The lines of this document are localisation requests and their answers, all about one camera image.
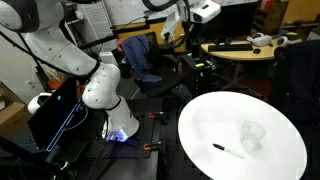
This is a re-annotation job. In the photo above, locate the black clamp with orange tip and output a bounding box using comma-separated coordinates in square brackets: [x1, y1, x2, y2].
[143, 111, 168, 122]
[142, 141, 164, 152]

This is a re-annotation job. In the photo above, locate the wooden shelf box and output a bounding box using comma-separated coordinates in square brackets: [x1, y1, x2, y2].
[253, 0, 290, 36]

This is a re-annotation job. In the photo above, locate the black keyboard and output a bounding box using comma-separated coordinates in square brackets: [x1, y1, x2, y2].
[207, 43, 254, 53]

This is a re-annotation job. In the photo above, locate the black computer tower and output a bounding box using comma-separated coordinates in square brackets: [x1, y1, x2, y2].
[181, 53, 214, 96]

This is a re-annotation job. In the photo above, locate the black laptop with blue light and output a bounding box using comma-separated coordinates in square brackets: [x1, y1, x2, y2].
[26, 77, 88, 153]

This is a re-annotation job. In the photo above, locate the black camera stand bar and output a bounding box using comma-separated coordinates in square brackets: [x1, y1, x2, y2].
[0, 135, 73, 178]

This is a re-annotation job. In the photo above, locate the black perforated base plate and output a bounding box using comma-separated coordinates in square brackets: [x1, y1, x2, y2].
[79, 109, 161, 159]

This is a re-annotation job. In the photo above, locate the cardboard box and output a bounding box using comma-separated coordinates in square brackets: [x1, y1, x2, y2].
[0, 82, 33, 139]

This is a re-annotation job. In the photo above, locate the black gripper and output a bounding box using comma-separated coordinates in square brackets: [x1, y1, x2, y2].
[183, 21, 202, 47]

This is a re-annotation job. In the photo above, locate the black computer monitor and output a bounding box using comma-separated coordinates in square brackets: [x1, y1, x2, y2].
[199, 0, 259, 44]

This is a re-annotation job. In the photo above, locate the blue jacket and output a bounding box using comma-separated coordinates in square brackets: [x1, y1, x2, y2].
[119, 34, 163, 84]

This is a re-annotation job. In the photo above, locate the dark office chair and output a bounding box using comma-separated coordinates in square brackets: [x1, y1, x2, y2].
[271, 39, 320, 128]

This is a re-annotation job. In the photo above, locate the round wooden desk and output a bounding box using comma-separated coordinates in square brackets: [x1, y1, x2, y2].
[199, 37, 304, 91]

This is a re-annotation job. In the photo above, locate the white VR controller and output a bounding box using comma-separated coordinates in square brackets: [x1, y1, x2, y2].
[275, 35, 292, 48]

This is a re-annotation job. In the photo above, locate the black office chair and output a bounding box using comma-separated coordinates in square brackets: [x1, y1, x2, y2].
[111, 32, 188, 98]

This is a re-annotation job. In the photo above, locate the white VR headset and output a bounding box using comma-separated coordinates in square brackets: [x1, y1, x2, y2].
[246, 32, 274, 48]

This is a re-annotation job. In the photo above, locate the white perforated panel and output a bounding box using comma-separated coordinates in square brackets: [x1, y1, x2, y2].
[78, 1, 118, 46]

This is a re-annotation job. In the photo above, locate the white marker with black cap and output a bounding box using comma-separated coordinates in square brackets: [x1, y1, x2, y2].
[212, 143, 246, 160]

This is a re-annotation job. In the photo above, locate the orange container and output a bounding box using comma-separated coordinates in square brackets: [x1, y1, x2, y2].
[46, 69, 69, 90]

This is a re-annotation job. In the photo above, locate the white headset with black band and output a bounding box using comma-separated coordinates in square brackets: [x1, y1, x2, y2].
[27, 92, 53, 115]

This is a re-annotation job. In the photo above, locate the whiteboard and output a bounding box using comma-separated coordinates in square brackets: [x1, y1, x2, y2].
[103, 0, 258, 26]

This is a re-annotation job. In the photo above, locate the clear plastic cup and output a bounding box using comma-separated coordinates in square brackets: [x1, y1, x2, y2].
[239, 120, 267, 151]

